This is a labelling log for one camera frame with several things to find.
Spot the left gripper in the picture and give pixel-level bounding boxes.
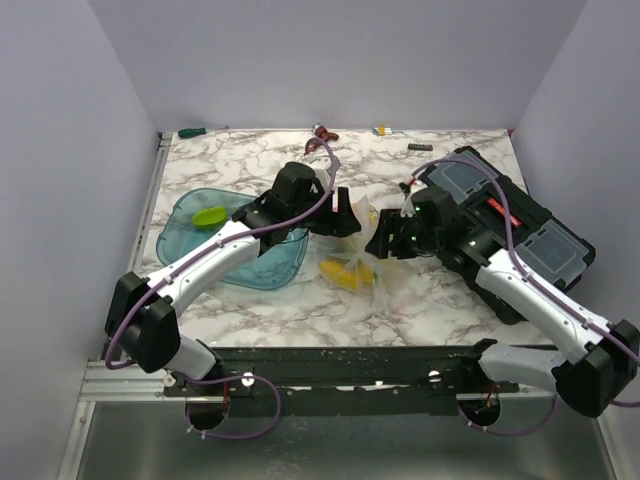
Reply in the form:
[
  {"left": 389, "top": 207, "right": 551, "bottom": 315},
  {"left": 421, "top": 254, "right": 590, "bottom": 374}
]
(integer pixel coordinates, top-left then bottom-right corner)
[{"left": 289, "top": 185, "right": 361, "bottom": 238}]

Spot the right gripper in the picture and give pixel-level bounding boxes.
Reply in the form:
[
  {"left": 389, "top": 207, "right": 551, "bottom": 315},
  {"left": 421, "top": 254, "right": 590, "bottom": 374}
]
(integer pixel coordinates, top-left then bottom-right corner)
[{"left": 364, "top": 208, "right": 442, "bottom": 259}]

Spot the clear plastic bag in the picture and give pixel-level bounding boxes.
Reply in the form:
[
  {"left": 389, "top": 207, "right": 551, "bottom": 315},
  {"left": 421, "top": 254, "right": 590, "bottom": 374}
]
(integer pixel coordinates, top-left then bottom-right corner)
[{"left": 315, "top": 196, "right": 420, "bottom": 318}]

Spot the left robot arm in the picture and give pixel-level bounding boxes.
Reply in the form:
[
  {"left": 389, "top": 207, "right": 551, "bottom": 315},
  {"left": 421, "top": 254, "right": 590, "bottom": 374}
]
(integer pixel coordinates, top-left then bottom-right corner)
[{"left": 105, "top": 160, "right": 361, "bottom": 395}]

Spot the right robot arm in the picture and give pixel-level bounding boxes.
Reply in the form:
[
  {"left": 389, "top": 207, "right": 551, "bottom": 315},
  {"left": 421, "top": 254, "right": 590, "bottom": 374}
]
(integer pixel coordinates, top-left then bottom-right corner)
[{"left": 366, "top": 186, "right": 639, "bottom": 418}]

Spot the yellow fake banana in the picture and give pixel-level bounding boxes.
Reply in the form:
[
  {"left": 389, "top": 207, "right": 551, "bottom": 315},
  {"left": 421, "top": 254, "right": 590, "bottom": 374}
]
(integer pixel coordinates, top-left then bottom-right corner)
[{"left": 318, "top": 259, "right": 374, "bottom": 291}]

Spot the green fake fruit slice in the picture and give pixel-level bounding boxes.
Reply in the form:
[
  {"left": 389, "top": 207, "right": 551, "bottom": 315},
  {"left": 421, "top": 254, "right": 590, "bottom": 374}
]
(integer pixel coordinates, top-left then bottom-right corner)
[{"left": 192, "top": 206, "right": 228, "bottom": 230}]

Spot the blue transparent tray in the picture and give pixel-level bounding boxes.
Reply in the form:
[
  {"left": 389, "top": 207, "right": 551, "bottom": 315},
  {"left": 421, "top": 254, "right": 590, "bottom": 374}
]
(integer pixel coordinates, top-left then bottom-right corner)
[{"left": 156, "top": 188, "right": 308, "bottom": 291}]

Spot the small black chip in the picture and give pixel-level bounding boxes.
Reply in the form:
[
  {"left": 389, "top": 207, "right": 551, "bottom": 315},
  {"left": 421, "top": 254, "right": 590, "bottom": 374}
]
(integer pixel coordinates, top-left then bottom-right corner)
[{"left": 407, "top": 143, "right": 434, "bottom": 152}]

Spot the yellow white small item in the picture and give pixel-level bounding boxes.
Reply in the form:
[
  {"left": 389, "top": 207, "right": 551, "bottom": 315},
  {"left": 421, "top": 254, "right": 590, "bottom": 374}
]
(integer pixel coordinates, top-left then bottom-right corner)
[{"left": 372, "top": 126, "right": 393, "bottom": 136}]

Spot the brown tap fitting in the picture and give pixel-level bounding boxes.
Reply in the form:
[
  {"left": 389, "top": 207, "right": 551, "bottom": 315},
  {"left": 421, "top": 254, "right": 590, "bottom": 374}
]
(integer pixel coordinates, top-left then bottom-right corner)
[{"left": 304, "top": 123, "right": 340, "bottom": 155}]

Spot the black tool box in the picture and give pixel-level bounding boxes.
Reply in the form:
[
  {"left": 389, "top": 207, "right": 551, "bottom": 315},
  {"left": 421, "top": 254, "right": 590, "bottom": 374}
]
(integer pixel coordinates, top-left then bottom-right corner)
[{"left": 414, "top": 146, "right": 597, "bottom": 326}]

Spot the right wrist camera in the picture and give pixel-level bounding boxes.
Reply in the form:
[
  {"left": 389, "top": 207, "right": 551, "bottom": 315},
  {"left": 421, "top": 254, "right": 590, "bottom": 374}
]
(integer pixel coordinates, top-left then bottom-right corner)
[{"left": 399, "top": 177, "right": 416, "bottom": 198}]

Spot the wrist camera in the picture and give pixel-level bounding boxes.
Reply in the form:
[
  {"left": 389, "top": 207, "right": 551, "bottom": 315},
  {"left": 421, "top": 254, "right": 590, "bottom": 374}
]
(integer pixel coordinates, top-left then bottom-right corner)
[
  {"left": 304, "top": 152, "right": 333, "bottom": 189},
  {"left": 399, "top": 177, "right": 416, "bottom": 198}
]

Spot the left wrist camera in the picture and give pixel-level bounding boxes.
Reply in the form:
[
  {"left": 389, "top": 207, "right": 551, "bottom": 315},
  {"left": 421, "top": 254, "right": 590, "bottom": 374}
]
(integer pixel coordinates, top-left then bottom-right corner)
[{"left": 304, "top": 152, "right": 333, "bottom": 189}]

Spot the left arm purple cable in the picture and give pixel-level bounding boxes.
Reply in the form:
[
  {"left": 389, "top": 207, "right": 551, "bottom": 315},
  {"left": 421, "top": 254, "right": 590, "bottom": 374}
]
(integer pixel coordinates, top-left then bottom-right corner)
[{"left": 103, "top": 140, "right": 342, "bottom": 371}]

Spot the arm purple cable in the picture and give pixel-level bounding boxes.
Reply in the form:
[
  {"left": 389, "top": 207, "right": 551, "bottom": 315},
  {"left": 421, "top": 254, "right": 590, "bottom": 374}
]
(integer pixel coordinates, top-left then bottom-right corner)
[
  {"left": 103, "top": 140, "right": 342, "bottom": 371},
  {"left": 409, "top": 158, "right": 640, "bottom": 407}
]

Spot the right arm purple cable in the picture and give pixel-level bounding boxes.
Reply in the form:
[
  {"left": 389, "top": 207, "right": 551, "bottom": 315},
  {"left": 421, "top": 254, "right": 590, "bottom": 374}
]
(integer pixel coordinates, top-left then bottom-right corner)
[{"left": 409, "top": 158, "right": 640, "bottom": 407}]

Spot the green handle screwdriver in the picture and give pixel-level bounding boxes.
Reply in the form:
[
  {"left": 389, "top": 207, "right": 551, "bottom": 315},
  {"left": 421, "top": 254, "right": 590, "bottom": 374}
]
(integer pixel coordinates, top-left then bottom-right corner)
[{"left": 177, "top": 126, "right": 228, "bottom": 139}]

